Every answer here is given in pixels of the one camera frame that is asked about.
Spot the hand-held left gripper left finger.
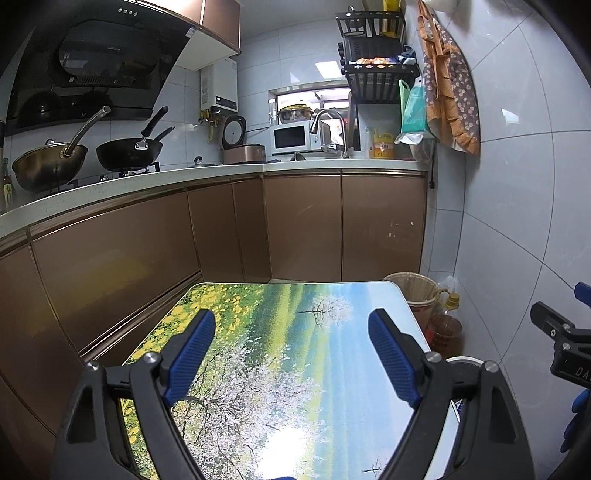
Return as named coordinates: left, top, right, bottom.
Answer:
left=50, top=308, right=217, bottom=480

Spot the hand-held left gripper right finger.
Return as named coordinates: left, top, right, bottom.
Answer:
left=368, top=308, right=535, bottom=480

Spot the white trash bin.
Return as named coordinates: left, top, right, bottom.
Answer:
left=444, top=354, right=485, bottom=368

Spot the person's right hand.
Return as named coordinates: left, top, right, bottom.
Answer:
left=560, top=388, right=591, bottom=454

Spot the amber oil bottle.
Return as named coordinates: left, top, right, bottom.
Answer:
left=426, top=292, right=464, bottom=361

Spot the wicker basket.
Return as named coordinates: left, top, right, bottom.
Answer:
left=383, top=272, right=442, bottom=315

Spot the landscape print table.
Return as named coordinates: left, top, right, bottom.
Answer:
left=0, top=170, right=428, bottom=463

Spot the white kitchen countertop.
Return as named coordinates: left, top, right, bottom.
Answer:
left=0, top=158, right=430, bottom=251

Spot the gas stove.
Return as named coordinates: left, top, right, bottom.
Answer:
left=51, top=161, right=162, bottom=191

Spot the yellow bottle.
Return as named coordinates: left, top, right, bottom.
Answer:
left=372, top=129, right=398, bottom=160

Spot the rice cooker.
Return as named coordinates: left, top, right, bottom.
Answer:
left=222, top=114, right=267, bottom=166

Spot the black wok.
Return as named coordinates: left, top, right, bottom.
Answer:
left=96, top=106, right=177, bottom=172

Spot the translucent kitchen bag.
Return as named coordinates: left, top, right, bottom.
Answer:
left=394, top=131, right=437, bottom=162

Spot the brass wok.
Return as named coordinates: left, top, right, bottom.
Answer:
left=11, top=106, right=112, bottom=194

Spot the white microwave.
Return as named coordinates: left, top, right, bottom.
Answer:
left=270, top=121, right=325, bottom=156

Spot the teal plastic bag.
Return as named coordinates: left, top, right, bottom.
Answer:
left=401, top=78, right=430, bottom=135

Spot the floral apron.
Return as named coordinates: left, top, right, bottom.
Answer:
left=418, top=0, right=481, bottom=155

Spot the dark sauce bottle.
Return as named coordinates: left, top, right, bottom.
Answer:
left=0, top=157, right=15, bottom=214

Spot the steel faucet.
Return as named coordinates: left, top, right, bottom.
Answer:
left=308, top=110, right=350, bottom=159

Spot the steel pot with lid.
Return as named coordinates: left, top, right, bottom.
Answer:
left=277, top=99, right=315, bottom=125

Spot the black dish rack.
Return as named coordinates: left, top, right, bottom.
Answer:
left=335, top=7, right=421, bottom=154

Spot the white water heater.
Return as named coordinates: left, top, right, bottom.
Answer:
left=200, top=56, right=239, bottom=114

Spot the kitchen window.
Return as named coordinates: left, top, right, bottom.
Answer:
left=267, top=83, right=352, bottom=126

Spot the black range hood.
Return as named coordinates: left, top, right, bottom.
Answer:
left=4, top=0, right=204, bottom=136

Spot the brown upper cabinet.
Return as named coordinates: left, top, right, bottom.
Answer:
left=178, top=0, right=242, bottom=71

